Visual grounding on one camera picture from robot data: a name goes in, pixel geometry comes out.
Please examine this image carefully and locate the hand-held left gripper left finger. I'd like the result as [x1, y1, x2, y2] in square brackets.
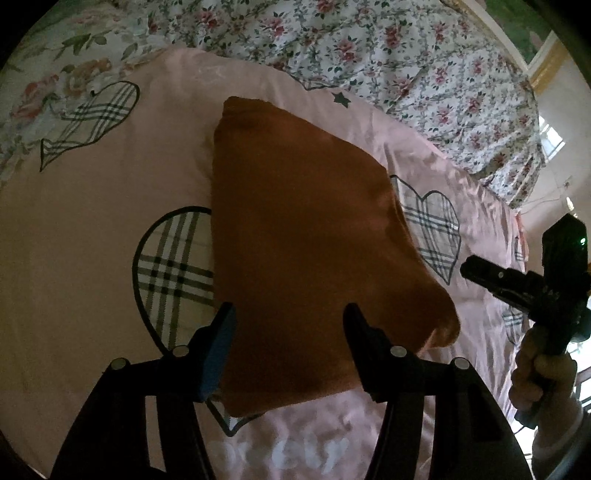
[50, 302, 237, 480]

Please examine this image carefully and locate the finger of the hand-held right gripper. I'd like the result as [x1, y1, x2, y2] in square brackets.
[465, 275, 542, 322]
[460, 256, 546, 291]

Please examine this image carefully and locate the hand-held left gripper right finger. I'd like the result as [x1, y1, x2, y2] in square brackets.
[342, 303, 532, 480]

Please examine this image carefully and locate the orange knit sweater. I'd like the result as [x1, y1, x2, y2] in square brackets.
[210, 95, 461, 418]

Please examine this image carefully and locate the person's right forearm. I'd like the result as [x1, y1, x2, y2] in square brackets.
[531, 396, 591, 480]

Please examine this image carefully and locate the person's right hand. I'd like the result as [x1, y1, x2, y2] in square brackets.
[510, 323, 580, 430]

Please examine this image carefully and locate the window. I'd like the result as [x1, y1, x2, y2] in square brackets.
[538, 115, 567, 160]

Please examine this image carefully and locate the pink plaid-heart bed sheet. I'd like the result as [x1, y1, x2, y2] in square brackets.
[0, 46, 532, 480]

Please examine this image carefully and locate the gold-framed green panel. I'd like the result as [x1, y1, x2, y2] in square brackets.
[482, 0, 571, 90]

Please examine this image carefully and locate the small-flower print quilt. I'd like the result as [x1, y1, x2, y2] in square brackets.
[152, 0, 546, 208]

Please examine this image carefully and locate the large-flower print pillow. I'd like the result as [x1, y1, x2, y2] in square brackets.
[0, 9, 171, 185]

